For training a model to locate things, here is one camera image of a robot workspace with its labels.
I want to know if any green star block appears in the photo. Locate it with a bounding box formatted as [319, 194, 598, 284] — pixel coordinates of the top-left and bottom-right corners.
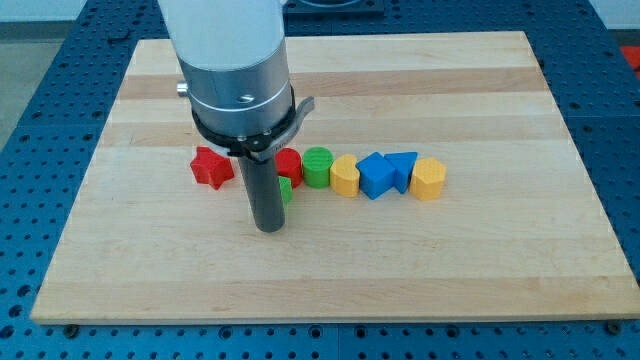
[278, 176, 293, 205]

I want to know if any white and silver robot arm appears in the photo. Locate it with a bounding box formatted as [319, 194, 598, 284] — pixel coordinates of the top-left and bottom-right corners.
[158, 0, 314, 162]

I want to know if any red star block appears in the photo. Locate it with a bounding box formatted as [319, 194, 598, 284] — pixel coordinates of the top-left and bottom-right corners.
[190, 146, 235, 190]

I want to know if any green cylinder block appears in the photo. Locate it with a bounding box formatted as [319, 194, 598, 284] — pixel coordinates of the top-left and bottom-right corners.
[302, 147, 334, 189]

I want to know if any yellow heart block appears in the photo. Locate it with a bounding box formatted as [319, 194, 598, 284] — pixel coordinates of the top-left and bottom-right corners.
[330, 154, 360, 198]

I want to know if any red cylinder block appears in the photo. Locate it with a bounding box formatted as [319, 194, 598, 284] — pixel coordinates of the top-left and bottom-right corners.
[275, 148, 303, 188]

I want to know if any blue cube block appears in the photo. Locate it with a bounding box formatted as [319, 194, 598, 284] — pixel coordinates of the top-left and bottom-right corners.
[356, 152, 396, 200]

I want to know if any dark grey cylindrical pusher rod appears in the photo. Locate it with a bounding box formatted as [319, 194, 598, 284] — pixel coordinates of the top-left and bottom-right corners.
[239, 157, 285, 233]

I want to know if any blue triangle block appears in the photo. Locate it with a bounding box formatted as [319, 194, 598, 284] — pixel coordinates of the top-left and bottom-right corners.
[384, 152, 418, 194]

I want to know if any yellow hexagon block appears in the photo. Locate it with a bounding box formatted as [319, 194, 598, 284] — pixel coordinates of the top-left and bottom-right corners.
[409, 158, 447, 201]

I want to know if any light wooden board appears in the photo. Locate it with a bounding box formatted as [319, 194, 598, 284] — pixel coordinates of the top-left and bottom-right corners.
[31, 31, 639, 325]

